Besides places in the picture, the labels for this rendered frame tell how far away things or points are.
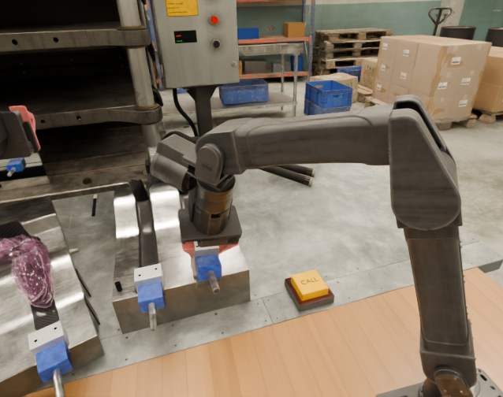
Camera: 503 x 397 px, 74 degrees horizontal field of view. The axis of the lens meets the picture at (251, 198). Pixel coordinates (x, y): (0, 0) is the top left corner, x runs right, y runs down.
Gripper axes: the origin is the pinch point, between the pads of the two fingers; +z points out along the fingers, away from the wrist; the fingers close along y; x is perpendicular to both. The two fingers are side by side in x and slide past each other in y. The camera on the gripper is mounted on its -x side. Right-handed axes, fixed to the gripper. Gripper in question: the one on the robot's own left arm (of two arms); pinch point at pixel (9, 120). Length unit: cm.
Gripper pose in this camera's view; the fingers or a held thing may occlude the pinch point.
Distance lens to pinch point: 66.8
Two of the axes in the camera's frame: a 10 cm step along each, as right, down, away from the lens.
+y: -9.7, 1.4, -1.8
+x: 0.3, 8.7, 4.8
